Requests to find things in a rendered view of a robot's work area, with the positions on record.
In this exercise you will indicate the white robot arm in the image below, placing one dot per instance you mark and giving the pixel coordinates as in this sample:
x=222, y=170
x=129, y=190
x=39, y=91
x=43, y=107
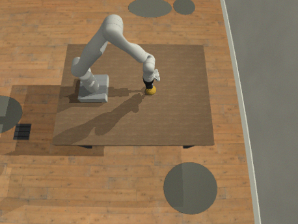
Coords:
x=112, y=32

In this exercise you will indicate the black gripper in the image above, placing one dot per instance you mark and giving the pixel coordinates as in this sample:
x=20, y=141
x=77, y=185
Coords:
x=149, y=81

